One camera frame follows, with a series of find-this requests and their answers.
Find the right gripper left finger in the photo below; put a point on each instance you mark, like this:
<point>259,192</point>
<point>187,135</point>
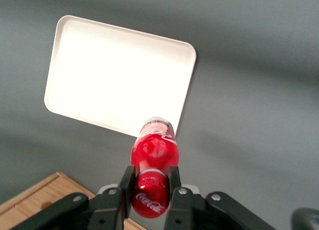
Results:
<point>109,207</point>

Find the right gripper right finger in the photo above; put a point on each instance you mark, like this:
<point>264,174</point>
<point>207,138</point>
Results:
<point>184,210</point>

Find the red coke bottle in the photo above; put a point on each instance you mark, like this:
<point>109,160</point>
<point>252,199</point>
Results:
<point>154,150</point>

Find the cream rectangular tray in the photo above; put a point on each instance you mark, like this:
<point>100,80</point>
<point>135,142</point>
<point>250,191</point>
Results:
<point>112,72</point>

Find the wooden drawer cabinet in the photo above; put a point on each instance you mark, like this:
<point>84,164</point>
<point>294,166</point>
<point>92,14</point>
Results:
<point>30,202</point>

